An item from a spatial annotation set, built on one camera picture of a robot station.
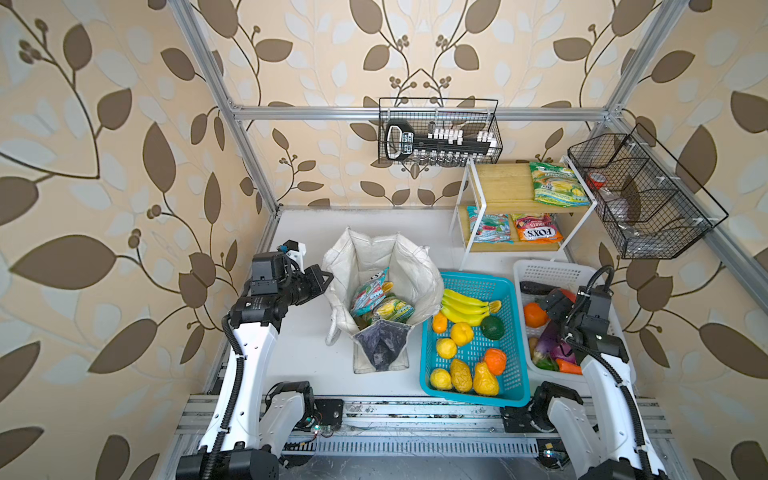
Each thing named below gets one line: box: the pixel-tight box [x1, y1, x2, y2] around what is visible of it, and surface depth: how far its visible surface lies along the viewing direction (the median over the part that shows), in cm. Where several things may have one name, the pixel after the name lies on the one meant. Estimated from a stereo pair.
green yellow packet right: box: [530, 162, 591, 208], surface depth 77 cm
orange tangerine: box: [524, 302, 549, 328], surface depth 86 cm
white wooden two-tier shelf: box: [450, 155, 598, 271], surface depth 84 cm
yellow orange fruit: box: [451, 322, 474, 346], surface depth 85 cm
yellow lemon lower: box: [436, 338, 457, 359], surface depth 83 cm
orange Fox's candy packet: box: [514, 213, 564, 244], surface depth 92 cm
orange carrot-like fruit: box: [432, 310, 447, 334], surface depth 88 cm
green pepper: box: [536, 356, 560, 371], surface depth 77 cm
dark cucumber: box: [520, 281, 561, 295], surface depth 96 cm
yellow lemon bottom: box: [430, 368, 452, 390], surface depth 78 cm
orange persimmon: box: [485, 348, 507, 376], surface depth 79 cm
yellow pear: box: [473, 361, 499, 396], surface depth 76 cm
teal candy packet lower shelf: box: [467, 206, 514, 245], surface depth 91 cm
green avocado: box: [480, 315, 505, 340], surface depth 86 cm
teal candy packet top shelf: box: [351, 267, 390, 316], surface depth 84 cm
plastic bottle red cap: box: [585, 172, 637, 223], surface depth 80 cm
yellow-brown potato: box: [450, 359, 473, 392], surface depth 78 cm
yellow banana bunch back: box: [441, 289, 502, 327], surface depth 90 cm
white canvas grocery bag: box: [321, 227, 444, 374], surface depth 81 cm
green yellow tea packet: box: [373, 298, 415, 323], surface depth 82 cm
